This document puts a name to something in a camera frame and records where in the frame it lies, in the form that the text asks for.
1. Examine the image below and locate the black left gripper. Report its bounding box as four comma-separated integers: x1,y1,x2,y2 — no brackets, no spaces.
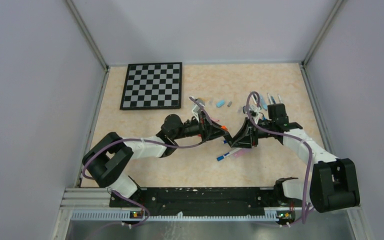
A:
172,111,229,143

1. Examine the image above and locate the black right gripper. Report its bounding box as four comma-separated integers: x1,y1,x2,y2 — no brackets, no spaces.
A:
230,117,275,149

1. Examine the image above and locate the orange capped black highlighter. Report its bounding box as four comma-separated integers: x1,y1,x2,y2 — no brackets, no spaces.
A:
222,129,233,142

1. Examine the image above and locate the light blue tape cap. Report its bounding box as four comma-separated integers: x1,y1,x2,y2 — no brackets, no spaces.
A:
215,100,225,108

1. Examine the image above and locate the light blue correction tape pen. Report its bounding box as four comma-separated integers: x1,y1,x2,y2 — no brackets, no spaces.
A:
259,95,268,111

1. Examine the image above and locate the grey capped white marker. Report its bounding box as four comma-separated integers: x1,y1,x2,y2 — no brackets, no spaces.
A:
267,93,274,105

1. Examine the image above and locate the dark blue capped pen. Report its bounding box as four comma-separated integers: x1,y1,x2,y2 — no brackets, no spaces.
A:
277,94,283,104

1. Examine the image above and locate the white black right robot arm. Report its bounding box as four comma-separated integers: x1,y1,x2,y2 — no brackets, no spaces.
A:
226,103,360,213

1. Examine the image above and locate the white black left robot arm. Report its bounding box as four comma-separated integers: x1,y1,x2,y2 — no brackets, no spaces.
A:
82,114,229,207

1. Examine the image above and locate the lilac highlighter pen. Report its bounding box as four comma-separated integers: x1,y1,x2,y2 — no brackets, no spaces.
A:
234,148,251,158

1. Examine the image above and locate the blue capped white marker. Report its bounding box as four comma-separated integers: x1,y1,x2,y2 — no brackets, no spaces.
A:
216,148,241,162

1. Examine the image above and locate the black white checkerboard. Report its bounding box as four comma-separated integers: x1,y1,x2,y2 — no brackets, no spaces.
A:
119,62,183,111

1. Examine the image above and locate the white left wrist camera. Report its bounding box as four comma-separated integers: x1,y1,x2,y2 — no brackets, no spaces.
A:
189,96,205,119

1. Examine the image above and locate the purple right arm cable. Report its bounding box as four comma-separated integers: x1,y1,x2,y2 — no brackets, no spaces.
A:
245,91,314,226

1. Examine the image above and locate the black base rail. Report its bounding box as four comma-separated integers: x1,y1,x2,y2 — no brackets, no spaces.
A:
109,186,294,218

